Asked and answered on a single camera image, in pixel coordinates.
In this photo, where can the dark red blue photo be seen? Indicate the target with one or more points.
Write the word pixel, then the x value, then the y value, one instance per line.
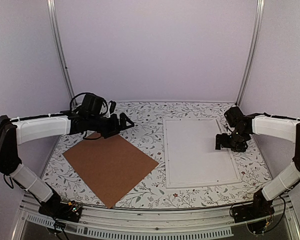
pixel 197 155

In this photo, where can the left aluminium corner post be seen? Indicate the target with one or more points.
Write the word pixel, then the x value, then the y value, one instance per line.
pixel 51 6

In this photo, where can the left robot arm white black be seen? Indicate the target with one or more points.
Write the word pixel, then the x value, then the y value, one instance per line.
pixel 93 114

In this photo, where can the right aluminium corner post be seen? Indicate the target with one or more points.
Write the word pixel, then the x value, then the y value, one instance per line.
pixel 260 4

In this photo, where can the brown cardboard backing board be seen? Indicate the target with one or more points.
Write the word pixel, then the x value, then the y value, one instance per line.
pixel 109 167

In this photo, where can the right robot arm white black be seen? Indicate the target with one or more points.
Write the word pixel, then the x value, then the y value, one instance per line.
pixel 280 127

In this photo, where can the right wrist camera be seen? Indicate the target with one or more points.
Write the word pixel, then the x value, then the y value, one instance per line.
pixel 233 115

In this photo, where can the floral patterned table cover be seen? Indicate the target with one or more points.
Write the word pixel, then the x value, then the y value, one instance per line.
pixel 148 136

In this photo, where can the aluminium corner post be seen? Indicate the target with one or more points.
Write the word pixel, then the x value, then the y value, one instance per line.
pixel 260 4
pixel 51 6

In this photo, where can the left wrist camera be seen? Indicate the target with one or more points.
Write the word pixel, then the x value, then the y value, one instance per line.
pixel 110 108

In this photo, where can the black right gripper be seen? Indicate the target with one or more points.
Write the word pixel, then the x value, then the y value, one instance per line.
pixel 240 148

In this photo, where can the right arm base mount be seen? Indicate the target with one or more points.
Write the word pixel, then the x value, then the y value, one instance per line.
pixel 252 212

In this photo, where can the aluminium front rail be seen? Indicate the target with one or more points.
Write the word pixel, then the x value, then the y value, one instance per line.
pixel 100 223

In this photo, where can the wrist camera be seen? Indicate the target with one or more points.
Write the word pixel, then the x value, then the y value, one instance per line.
pixel 233 115
pixel 110 108

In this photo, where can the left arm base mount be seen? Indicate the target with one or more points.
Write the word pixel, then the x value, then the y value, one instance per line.
pixel 65 208

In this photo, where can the white picture frame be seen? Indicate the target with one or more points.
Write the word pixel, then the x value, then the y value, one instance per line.
pixel 202 185

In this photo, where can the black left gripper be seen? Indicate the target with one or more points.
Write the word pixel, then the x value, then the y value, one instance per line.
pixel 115 128

